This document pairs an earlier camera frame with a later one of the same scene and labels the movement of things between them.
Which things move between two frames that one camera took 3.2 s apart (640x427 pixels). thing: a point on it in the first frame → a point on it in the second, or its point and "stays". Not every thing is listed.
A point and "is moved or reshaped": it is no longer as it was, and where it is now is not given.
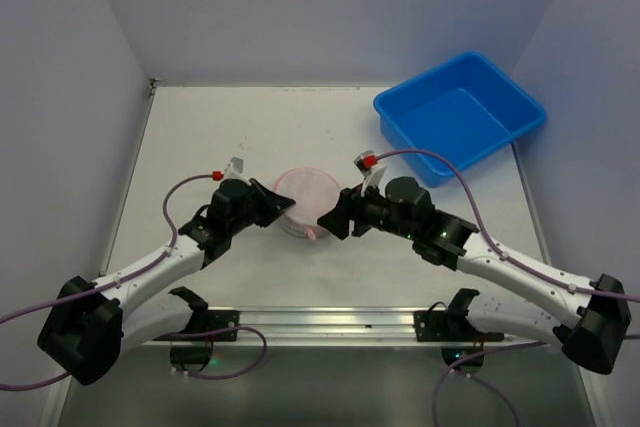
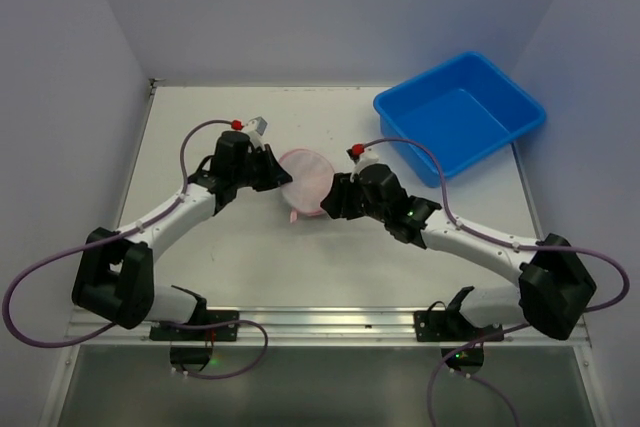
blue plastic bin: x=462 y=110 stays
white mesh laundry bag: x=313 y=191 is moved or reshaped
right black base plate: x=438 y=326 stays
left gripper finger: x=271 y=205 → x=268 y=172
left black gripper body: x=258 y=202 → x=267 y=167
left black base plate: x=204 y=321 stays
